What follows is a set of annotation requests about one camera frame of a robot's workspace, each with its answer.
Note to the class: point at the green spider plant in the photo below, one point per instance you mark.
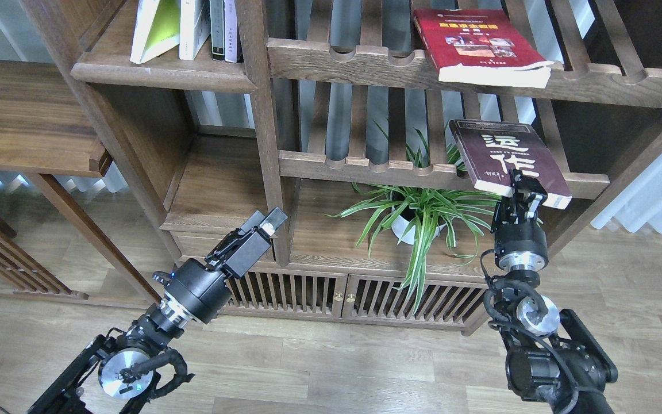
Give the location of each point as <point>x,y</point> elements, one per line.
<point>417,216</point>

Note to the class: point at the red book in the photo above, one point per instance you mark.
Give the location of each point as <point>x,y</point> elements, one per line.
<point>480,47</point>

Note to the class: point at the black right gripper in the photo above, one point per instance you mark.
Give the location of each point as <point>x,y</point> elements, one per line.
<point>520,242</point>

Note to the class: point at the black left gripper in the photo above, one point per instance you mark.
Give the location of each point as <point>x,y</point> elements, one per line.
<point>197,291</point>

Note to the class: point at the wooden side table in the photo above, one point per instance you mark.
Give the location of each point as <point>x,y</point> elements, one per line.
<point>44,133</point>

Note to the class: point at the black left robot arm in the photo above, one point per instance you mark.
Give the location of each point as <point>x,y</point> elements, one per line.
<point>139,365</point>

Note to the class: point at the dark brown book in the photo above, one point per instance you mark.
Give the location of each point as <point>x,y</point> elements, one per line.
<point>490,149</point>

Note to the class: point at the dark green upright book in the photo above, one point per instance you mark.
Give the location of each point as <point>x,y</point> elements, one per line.
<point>217,29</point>

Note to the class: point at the white upright book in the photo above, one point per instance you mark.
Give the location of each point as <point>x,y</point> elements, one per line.
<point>194,27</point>

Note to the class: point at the yellow green book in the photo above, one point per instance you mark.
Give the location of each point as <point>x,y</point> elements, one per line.
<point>156,31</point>

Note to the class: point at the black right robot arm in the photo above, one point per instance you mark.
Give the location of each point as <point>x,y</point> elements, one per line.
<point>551,356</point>

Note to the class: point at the dark wooden bookshelf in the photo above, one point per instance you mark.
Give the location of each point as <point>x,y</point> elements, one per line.
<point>332,93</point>

